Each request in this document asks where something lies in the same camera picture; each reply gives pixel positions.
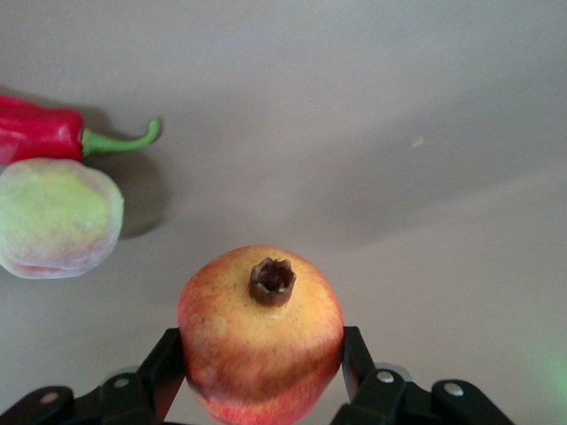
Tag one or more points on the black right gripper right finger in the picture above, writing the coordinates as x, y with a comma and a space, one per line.
381, 398

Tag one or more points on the green pink peach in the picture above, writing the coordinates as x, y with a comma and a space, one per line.
57, 217

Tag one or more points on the red chili pepper green stem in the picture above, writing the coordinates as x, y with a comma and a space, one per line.
40, 133

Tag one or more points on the red yellow pomegranate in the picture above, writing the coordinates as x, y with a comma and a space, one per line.
261, 350

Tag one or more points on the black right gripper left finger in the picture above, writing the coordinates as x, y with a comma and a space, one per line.
155, 380

